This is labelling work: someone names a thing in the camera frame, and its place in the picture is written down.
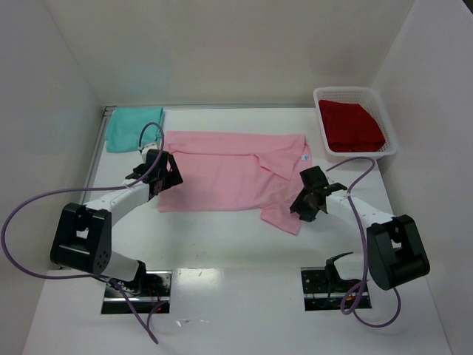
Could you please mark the red t shirt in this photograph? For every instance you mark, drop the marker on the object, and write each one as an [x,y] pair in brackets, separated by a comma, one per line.
[350,128]

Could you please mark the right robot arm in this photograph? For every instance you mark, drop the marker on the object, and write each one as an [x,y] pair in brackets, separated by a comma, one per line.
[395,251]

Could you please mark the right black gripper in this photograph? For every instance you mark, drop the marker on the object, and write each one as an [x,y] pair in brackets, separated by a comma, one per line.
[312,197]

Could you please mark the pink t shirt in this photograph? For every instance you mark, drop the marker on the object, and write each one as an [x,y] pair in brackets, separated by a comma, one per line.
[231,172]

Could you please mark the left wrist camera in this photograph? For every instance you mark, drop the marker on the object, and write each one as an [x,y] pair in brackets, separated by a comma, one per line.
[144,150]

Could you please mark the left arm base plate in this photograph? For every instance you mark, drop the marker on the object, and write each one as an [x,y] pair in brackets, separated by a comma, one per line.
[154,294]

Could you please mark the teal folded t shirt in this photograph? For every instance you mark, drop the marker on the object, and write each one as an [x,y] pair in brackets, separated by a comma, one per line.
[127,123]

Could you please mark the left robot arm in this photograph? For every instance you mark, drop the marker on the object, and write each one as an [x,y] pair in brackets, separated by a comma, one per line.
[83,238]

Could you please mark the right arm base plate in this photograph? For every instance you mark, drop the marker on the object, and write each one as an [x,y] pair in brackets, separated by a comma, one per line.
[320,294]

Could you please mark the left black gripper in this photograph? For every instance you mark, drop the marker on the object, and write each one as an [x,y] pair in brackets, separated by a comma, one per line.
[162,175]

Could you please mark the white plastic basket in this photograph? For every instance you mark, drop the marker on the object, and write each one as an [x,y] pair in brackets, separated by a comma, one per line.
[371,101]

